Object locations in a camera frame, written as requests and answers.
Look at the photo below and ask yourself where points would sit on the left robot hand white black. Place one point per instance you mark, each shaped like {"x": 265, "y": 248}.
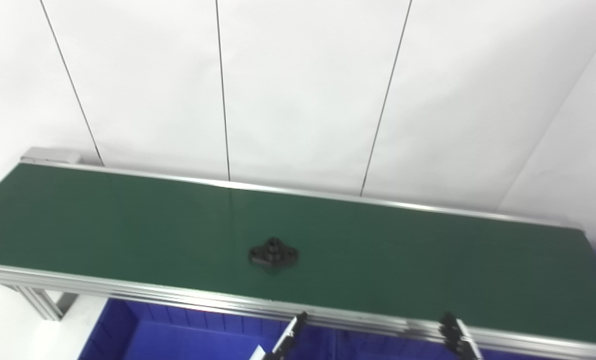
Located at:
{"x": 290, "y": 332}

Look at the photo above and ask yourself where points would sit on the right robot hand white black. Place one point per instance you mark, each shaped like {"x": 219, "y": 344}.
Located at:
{"x": 458, "y": 337}

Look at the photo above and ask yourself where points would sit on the blue plastic bin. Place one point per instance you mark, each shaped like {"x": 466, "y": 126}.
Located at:
{"x": 178, "y": 335}
{"x": 388, "y": 347}

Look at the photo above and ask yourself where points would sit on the black flanged machine part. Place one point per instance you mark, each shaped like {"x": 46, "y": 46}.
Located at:
{"x": 273, "y": 254}

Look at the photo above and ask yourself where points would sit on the green conveyor belt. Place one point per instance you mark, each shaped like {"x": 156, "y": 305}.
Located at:
{"x": 178, "y": 295}
{"x": 378, "y": 260}

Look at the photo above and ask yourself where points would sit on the aluminium conveyor leg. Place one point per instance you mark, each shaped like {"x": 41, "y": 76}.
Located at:
{"x": 43, "y": 302}

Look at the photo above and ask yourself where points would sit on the grey conveyor end housing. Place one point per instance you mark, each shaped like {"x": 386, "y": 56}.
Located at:
{"x": 53, "y": 155}

